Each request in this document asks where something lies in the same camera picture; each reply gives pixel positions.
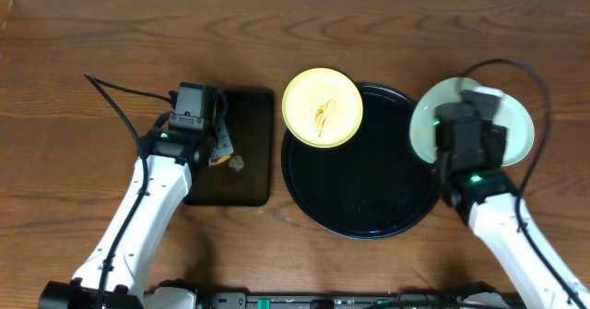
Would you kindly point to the black rectangular tray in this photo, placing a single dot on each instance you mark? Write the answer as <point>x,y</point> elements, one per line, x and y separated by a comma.
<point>250,121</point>

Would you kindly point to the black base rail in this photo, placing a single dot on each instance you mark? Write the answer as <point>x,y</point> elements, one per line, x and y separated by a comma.
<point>322,301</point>

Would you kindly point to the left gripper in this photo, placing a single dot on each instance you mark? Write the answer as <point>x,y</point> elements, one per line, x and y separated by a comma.
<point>224,145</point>

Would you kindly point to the light blue plate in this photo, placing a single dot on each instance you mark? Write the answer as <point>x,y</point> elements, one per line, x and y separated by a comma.
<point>512,115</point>

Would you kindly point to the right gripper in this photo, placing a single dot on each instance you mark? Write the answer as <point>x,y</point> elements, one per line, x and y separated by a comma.
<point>492,139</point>

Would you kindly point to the black round tray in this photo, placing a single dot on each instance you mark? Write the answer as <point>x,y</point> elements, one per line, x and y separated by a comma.
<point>374,185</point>

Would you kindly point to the yellow plate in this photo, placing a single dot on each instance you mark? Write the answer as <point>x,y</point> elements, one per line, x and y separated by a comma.
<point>322,108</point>

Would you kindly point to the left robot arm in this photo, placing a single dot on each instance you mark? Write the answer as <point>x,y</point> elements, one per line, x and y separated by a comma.
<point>115,275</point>

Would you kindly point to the small debris in tray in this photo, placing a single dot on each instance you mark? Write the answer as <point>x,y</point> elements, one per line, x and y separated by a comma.
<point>236,163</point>

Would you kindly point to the green and orange sponge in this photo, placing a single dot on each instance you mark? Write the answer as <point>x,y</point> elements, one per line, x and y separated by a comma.
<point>219,160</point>

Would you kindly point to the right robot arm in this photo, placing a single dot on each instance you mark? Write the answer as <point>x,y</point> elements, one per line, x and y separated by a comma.
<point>491,206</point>

